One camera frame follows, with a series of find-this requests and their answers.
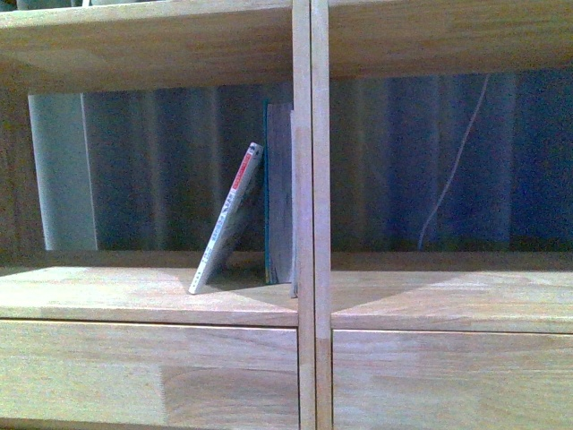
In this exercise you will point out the wooden bookshelf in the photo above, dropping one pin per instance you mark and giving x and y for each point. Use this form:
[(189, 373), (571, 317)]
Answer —
[(373, 341)]

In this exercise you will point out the teal cover upright book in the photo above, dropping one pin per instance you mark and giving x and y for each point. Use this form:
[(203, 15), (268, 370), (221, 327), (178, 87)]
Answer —
[(278, 193)]

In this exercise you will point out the grey cylindrical vase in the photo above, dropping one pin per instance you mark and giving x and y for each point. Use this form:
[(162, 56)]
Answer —
[(28, 5)]

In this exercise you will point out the light grey pillar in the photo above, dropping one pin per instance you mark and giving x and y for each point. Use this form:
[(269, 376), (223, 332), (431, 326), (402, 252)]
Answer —
[(63, 174)]

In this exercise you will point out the grey ceramic bowl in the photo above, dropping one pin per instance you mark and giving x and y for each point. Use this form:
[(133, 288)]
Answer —
[(111, 2)]

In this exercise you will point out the dark blue curtain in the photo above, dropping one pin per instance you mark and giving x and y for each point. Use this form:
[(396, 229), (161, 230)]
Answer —
[(435, 163)]

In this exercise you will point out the white paperback book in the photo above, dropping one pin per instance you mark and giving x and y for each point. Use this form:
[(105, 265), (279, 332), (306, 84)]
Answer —
[(232, 219)]

